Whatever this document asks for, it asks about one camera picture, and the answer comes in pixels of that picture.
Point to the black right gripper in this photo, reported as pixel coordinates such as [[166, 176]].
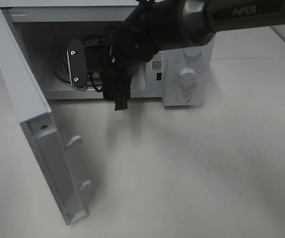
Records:
[[119, 63]]

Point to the round white door button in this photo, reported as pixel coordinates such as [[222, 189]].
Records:
[[183, 96]]

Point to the white microwave knob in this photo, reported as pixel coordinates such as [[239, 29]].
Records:
[[192, 51], [187, 76]]

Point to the white microwave door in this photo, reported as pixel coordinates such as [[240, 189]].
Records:
[[35, 116]]

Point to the pink round plate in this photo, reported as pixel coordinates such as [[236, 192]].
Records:
[[96, 76]]

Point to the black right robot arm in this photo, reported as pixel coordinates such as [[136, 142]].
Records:
[[174, 24]]

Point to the white warning label sticker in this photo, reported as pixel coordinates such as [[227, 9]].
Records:
[[156, 62]]

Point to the glass microwave turntable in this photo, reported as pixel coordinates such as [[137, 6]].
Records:
[[58, 71]]

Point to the white microwave oven body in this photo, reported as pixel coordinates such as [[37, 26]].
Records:
[[49, 25]]

